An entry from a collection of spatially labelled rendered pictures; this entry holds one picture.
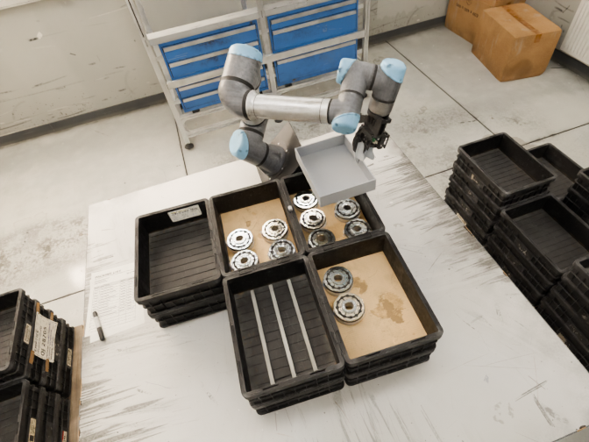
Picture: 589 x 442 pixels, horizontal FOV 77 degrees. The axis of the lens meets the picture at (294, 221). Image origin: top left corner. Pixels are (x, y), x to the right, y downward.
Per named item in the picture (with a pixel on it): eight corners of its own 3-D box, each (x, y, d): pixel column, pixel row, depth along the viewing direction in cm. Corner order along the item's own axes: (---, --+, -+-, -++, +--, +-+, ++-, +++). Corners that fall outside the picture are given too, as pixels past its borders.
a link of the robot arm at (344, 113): (203, 110, 119) (353, 123, 102) (212, 78, 120) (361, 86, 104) (221, 125, 129) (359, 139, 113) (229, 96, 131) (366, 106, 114)
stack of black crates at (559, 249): (480, 248, 212) (500, 210, 186) (526, 232, 216) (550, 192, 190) (530, 309, 187) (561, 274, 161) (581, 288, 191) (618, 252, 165)
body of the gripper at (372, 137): (365, 152, 122) (377, 119, 113) (353, 138, 127) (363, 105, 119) (385, 150, 124) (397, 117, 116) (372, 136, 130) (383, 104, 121)
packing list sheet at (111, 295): (87, 275, 161) (86, 274, 161) (139, 258, 164) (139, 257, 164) (84, 345, 141) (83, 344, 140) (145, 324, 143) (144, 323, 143)
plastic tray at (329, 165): (295, 158, 142) (294, 148, 138) (344, 143, 144) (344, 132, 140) (320, 207, 125) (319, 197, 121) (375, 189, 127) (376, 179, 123)
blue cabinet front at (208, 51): (184, 111, 303) (158, 43, 259) (268, 89, 312) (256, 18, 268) (185, 114, 301) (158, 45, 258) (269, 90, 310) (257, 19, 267)
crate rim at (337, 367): (223, 281, 128) (221, 277, 126) (306, 257, 130) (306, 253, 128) (244, 402, 102) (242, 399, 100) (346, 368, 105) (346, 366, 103)
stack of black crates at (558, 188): (495, 182, 243) (507, 155, 225) (535, 169, 246) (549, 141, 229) (540, 226, 218) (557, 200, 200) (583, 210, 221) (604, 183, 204)
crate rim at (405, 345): (307, 257, 130) (306, 253, 128) (386, 233, 133) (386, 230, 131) (346, 368, 105) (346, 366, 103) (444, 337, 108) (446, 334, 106)
